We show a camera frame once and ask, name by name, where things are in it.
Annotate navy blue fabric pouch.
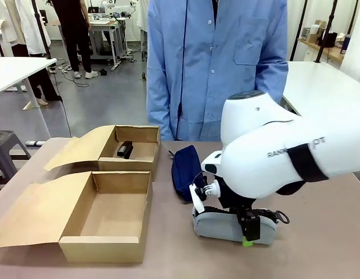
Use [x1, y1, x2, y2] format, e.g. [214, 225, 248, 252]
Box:
[167, 144, 209, 202]

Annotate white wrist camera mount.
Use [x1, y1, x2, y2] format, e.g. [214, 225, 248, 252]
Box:
[189, 179, 222, 214]

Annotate black strap on arm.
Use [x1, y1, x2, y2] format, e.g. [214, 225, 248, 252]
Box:
[288, 143, 329, 183]

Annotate person in white coat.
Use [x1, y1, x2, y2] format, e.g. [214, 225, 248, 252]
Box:
[0, 0, 63, 106]

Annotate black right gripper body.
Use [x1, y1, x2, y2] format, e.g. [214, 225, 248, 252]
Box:
[218, 180, 251, 213]

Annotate black tripod pole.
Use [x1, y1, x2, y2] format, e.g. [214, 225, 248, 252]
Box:
[289, 0, 309, 60]
[31, 0, 53, 60]
[312, 0, 341, 64]

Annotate person in black clothes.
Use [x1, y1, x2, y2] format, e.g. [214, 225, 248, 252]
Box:
[51, 0, 99, 80]

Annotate white side table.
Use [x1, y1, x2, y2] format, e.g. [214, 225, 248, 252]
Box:
[0, 56, 57, 141]

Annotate grey background workbench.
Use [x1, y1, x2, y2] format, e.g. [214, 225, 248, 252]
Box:
[87, 11, 129, 71]

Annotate smaller open cardboard box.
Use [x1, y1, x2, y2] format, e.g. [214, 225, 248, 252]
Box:
[43, 124, 162, 183]

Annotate larger open cardboard box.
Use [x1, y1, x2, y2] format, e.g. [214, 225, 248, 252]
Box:
[0, 170, 154, 264]

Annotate large white table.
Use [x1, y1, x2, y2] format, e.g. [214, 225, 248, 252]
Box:
[280, 60, 360, 117]

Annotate small brown cardboard box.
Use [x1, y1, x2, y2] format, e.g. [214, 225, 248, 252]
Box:
[305, 19, 328, 44]

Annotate black stapler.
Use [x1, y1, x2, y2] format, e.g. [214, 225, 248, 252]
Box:
[116, 140, 134, 160]

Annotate grey Campus pencil case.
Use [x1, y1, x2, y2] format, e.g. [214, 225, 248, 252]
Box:
[192, 205, 290, 246]

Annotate wooden background desk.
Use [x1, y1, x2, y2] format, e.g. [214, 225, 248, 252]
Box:
[297, 37, 347, 63]

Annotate grey metal stool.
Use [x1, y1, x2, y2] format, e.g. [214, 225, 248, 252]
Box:
[0, 130, 32, 187]

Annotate person in blue coat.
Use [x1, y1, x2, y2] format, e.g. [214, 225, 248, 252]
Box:
[146, 0, 289, 142]

